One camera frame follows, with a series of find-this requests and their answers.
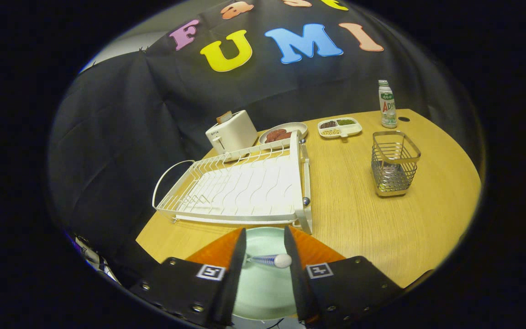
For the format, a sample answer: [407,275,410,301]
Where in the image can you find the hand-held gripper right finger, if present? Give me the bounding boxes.
[284,225,405,327]

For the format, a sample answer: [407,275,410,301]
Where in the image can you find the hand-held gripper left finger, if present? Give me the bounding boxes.
[128,228,247,329]

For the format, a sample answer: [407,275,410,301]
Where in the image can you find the white spoon with blue handle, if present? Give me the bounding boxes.
[246,254,293,269]

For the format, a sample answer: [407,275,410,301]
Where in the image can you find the light green plate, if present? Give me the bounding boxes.
[231,227,300,321]

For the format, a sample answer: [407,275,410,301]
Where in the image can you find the white wire dish rack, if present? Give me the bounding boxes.
[152,130,313,235]

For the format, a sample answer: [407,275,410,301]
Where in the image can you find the metal wire basket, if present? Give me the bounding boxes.
[371,131,421,197]

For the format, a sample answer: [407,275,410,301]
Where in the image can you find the beige plate with meat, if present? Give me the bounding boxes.
[258,122,308,146]

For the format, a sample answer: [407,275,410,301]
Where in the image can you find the white divided snack dish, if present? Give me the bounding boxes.
[317,117,363,139]

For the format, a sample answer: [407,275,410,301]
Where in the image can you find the white toaster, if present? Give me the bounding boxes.
[205,110,259,161]

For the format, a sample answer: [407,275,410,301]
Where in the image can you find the white drink bottle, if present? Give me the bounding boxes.
[378,80,398,129]

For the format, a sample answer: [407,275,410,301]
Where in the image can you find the black backdrop cloth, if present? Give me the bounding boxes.
[46,0,478,284]

